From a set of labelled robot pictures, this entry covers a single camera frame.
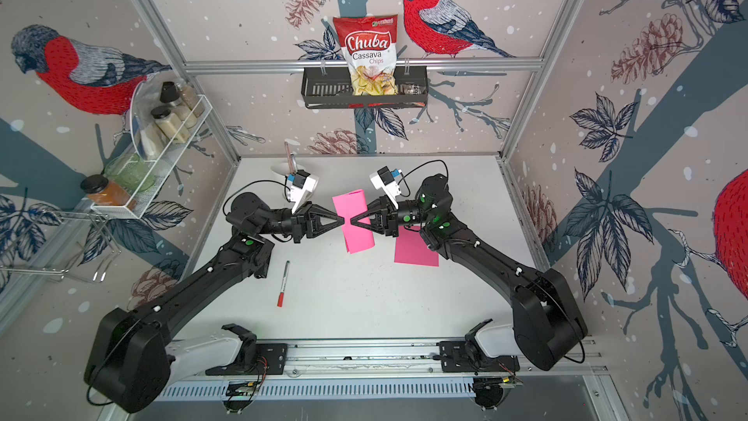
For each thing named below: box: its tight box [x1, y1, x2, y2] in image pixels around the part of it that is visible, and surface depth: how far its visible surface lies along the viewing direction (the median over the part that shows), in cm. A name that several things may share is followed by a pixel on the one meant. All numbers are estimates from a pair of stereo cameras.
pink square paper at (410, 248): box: [393, 226, 440, 268], surface depth 94 cm
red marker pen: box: [276, 260, 291, 308], surface depth 87 cm
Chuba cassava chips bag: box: [333, 14, 399, 97], surface depth 83 cm
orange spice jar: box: [79, 173, 138, 212], surface depth 63 cm
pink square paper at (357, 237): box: [332, 189, 375, 255], surface depth 64 cm
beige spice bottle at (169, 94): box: [159, 80, 198, 130], surface depth 83 cm
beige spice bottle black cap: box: [150, 104, 191, 145], surface depth 78 cm
